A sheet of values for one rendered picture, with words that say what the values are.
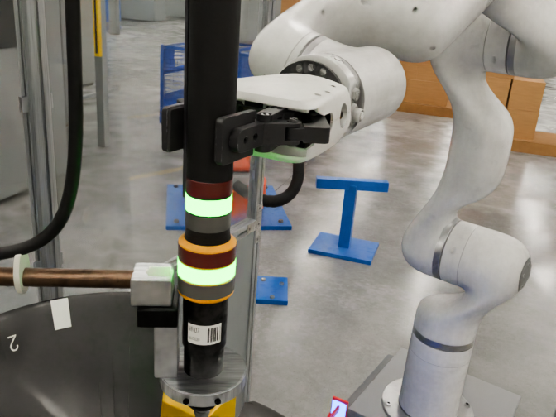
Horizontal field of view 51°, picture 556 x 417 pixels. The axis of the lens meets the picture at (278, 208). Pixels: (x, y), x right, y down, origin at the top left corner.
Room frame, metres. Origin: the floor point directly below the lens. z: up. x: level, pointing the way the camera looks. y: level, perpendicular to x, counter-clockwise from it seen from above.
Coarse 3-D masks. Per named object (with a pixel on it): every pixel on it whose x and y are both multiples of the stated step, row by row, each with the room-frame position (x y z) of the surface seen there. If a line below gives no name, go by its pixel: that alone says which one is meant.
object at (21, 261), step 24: (72, 0) 0.38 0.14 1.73; (72, 24) 0.38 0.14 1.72; (72, 48) 0.38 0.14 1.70; (72, 72) 0.38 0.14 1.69; (72, 96) 0.38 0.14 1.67; (72, 120) 0.38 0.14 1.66; (72, 144) 0.38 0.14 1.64; (72, 168) 0.38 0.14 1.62; (72, 192) 0.38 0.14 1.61; (48, 240) 0.38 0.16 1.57; (24, 264) 0.38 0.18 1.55; (24, 288) 0.38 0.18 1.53
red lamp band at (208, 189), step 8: (232, 176) 0.40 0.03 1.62; (192, 184) 0.38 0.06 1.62; (200, 184) 0.38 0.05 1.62; (208, 184) 0.38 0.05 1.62; (216, 184) 0.38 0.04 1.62; (224, 184) 0.39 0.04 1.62; (232, 184) 0.40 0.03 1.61; (192, 192) 0.38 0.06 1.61; (200, 192) 0.38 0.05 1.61; (208, 192) 0.38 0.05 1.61; (216, 192) 0.38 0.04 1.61; (224, 192) 0.39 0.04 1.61
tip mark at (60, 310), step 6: (54, 300) 0.53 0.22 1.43; (60, 300) 0.53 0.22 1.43; (66, 300) 0.53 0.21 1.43; (54, 306) 0.52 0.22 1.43; (60, 306) 0.52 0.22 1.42; (66, 306) 0.52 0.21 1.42; (54, 312) 0.52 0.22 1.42; (60, 312) 0.52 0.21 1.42; (66, 312) 0.52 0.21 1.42; (54, 318) 0.51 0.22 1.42; (60, 318) 0.51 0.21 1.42; (66, 318) 0.52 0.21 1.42; (54, 324) 0.51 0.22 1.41; (60, 324) 0.51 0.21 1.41; (66, 324) 0.51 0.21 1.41
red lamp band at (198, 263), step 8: (232, 248) 0.39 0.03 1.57; (184, 256) 0.38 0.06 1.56; (192, 256) 0.38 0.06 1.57; (200, 256) 0.38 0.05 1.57; (208, 256) 0.38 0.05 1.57; (216, 256) 0.38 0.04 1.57; (224, 256) 0.38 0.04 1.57; (232, 256) 0.39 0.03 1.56; (192, 264) 0.38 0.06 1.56; (200, 264) 0.38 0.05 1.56; (208, 264) 0.38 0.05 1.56; (216, 264) 0.38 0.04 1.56; (224, 264) 0.38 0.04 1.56
